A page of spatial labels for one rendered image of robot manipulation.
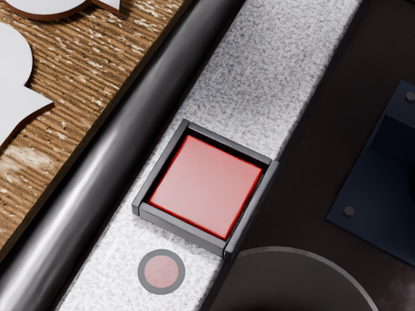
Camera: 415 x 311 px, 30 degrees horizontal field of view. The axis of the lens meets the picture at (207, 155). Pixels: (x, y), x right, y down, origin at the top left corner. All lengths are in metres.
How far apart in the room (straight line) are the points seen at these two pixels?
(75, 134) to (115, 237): 0.08
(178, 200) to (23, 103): 0.13
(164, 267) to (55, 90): 0.15
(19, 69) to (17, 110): 0.03
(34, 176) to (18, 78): 0.08
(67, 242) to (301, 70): 0.22
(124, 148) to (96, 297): 0.11
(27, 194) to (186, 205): 0.11
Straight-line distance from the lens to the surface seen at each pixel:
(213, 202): 0.52
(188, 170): 0.53
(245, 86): 0.59
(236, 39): 0.61
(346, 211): 1.55
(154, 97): 0.58
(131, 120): 0.56
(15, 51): 0.58
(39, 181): 0.53
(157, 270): 0.52
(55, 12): 0.58
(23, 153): 0.54
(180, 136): 0.54
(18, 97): 0.55
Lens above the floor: 1.41
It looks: 63 degrees down
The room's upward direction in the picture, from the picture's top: 5 degrees clockwise
